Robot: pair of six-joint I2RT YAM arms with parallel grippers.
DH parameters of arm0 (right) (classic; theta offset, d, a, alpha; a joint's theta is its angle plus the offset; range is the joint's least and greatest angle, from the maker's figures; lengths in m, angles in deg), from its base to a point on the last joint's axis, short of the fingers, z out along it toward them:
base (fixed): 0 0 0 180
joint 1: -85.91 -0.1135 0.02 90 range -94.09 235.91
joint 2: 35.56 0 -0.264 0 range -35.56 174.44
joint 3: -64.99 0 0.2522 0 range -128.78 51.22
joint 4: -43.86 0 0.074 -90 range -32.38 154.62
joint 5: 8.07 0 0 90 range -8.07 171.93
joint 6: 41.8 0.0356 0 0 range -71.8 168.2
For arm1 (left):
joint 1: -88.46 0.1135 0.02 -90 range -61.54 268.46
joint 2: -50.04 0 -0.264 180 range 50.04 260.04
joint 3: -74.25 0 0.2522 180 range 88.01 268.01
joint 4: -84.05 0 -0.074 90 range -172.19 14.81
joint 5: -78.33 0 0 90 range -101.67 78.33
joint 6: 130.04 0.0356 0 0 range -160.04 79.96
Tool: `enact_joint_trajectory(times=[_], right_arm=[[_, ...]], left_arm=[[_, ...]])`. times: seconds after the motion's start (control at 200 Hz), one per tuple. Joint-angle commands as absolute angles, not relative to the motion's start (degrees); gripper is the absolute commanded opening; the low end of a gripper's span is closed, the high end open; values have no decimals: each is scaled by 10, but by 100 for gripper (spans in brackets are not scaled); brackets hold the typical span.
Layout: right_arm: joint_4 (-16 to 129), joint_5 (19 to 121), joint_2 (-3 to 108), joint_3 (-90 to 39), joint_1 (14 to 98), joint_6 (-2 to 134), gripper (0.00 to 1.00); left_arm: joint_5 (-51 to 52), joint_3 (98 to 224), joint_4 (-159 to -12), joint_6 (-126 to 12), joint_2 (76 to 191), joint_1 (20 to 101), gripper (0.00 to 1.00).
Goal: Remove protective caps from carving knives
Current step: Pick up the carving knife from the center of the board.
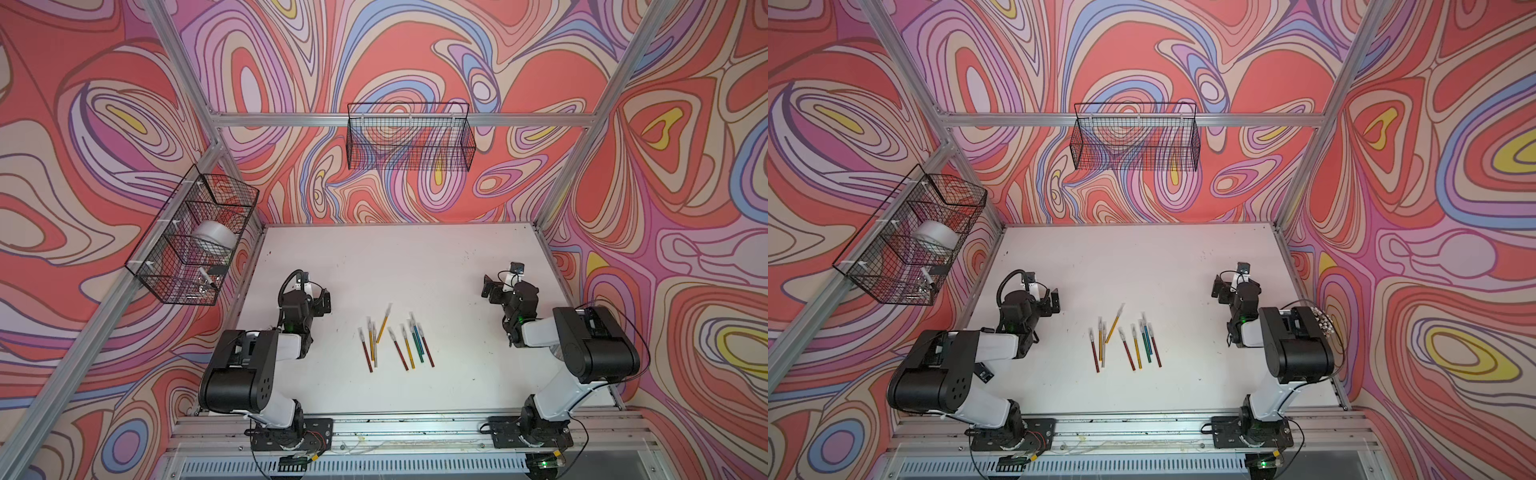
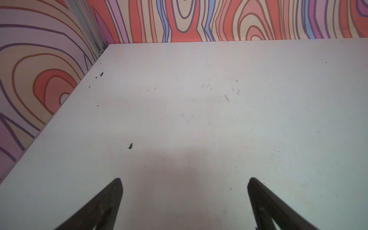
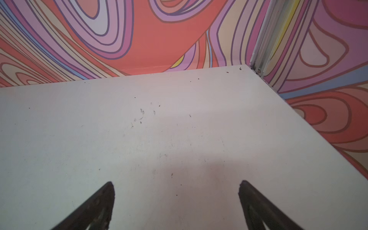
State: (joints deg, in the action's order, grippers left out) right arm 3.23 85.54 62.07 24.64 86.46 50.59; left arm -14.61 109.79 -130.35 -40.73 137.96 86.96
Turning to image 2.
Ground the aluminium frame corner post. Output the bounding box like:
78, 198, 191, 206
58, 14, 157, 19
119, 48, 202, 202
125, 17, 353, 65
65, 0, 108, 58

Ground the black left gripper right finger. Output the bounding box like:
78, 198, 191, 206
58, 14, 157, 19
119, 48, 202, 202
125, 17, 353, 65
247, 177, 317, 230

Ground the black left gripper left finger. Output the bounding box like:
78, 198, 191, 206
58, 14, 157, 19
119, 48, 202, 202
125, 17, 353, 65
57, 178, 123, 230

